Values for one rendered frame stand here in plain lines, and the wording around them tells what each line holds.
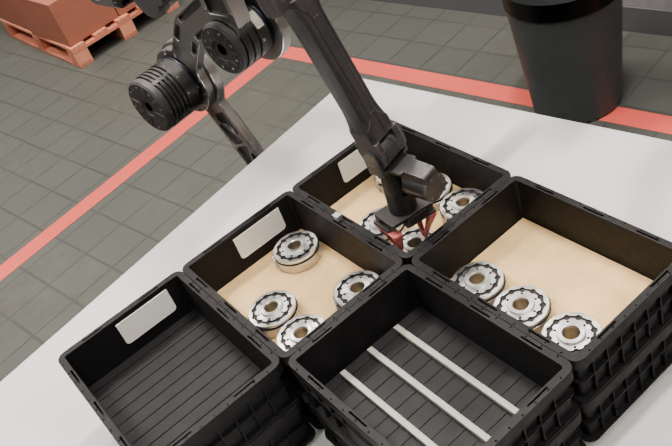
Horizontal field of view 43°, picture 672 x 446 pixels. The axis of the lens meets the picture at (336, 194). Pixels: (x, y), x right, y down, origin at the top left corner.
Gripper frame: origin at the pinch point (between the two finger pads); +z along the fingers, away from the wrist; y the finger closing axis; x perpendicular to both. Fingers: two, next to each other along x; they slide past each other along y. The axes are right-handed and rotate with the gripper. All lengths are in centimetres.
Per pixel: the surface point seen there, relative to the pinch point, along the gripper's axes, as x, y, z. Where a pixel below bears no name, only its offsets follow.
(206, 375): 7.0, -47.8, 6.5
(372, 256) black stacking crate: 0.3, -9.3, -2.3
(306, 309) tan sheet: 5.9, -24.2, 5.3
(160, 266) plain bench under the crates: 64, -39, 19
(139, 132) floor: 267, 7, 88
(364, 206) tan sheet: 22.5, 2.4, 4.1
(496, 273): -18.9, 5.7, 0.9
